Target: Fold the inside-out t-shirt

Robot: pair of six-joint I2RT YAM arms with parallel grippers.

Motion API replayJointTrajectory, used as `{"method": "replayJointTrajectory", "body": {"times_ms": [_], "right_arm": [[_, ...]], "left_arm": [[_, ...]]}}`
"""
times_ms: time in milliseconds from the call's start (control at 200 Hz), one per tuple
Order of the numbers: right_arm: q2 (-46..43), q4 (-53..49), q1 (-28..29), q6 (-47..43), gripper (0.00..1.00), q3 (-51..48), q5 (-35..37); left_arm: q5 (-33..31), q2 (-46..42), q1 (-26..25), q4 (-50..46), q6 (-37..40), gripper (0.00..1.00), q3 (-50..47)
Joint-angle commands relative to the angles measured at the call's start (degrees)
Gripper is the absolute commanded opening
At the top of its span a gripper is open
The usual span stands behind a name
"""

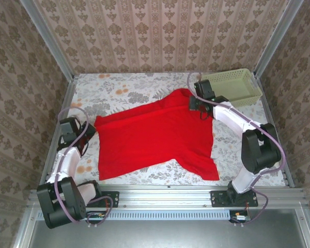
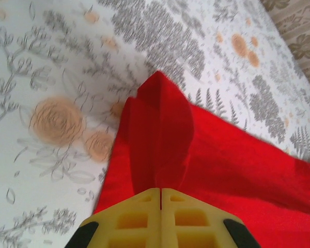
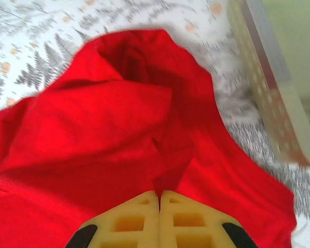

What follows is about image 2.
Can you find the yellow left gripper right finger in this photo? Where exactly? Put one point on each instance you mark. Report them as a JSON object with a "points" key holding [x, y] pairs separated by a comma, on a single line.
{"points": [[191, 224]]}

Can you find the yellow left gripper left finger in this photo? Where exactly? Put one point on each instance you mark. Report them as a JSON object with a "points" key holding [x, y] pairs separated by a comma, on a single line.
{"points": [[134, 224]]}

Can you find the red t-shirt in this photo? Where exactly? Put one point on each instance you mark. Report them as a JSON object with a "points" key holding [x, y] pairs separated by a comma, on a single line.
{"points": [[222, 180]]}

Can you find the floral printed tablecloth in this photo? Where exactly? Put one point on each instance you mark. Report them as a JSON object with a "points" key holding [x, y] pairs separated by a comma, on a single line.
{"points": [[54, 77]]}

